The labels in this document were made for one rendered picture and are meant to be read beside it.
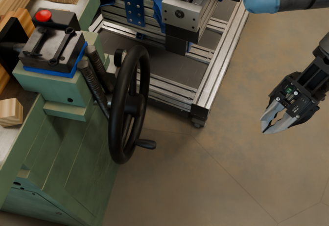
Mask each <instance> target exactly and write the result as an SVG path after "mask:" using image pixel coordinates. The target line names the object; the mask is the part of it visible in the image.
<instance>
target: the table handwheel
mask: <svg viewBox="0 0 329 226"><path fill-rule="evenodd" d="M138 60H139V62H140V90H139V93H137V64H138ZM149 86H150V59H149V54H148V51H147V49H146V48H145V47H144V46H142V45H135V46H134V47H132V48H131V49H130V50H129V51H128V53H127V54H126V56H125V58H124V60H123V62H122V64H121V67H120V69H119V72H118V75H117V79H116V83H115V86H114V91H113V94H111V93H105V92H104V94H105V96H106V98H107V102H108V104H107V105H108V106H107V107H108V108H110V113H109V123H108V146H109V152H110V156H111V158H112V160H113V161H114V162H115V163H116V164H125V163H126V162H127V161H128V160H129V159H130V158H131V156H132V154H133V152H134V150H135V148H136V145H134V143H135V139H139V138H140V134H141V130H142V126H143V122H144V118H145V113H146V108H147V101H148V95H149ZM128 89H129V92H128ZM123 116H125V119H124V122H123ZM133 117H134V118H135V119H134V123H133V126H132V130H131V133H130V135H129V138H128V140H127V143H126V145H125V141H126V137H127V134H128V130H129V127H130V124H131V121H132V118H133ZM122 123H123V124H122ZM124 145H125V147H124Z"/></svg>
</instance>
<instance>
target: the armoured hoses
mask: <svg viewBox="0 0 329 226"><path fill-rule="evenodd" d="M84 53H85V55H86V56H87V57H88V58H89V60H90V62H91V64H92V66H93V68H94V70H95V73H96V75H97V77H98V79H99V81H100V83H101V85H102V87H103V89H104V90H105V93H111V94H113V91H114V86H113V84H112V82H111V80H110V78H109V76H108V73H107V71H106V69H105V67H104V65H103V63H102V61H101V58H100V56H99V54H98V52H97V50H96V48H95V46H94V45H88V46H86V47H85V48H84ZM77 69H78V70H79V71H80V72H81V73H82V75H83V77H84V79H85V81H86V82H87V84H88V87H89V88H90V90H91V92H92V94H93V96H94V98H95V100H96V102H97V103H98V105H99V106H100V109H101V110H102V112H103V114H104V115H105V117H106V119H107V121H108V122H109V113H110V108H108V107H107V106H108V105H107V104H108V102H107V98H106V96H105V94H104V92H103V90H102V88H101V86H100V84H99V82H98V80H97V78H96V76H95V74H94V72H93V69H92V67H91V65H90V63H89V62H88V61H87V60H81V61H79V62H78V63H77Z"/></svg>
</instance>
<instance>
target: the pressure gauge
mask: <svg viewBox="0 0 329 226"><path fill-rule="evenodd" d="M126 54H127V50H126V49H119V48H118V49H117V50H116V51H115V54H114V65H115V66H116V67H118V68H120V67H121V64H122V62H123V60H124V58H125V55H126Z"/></svg>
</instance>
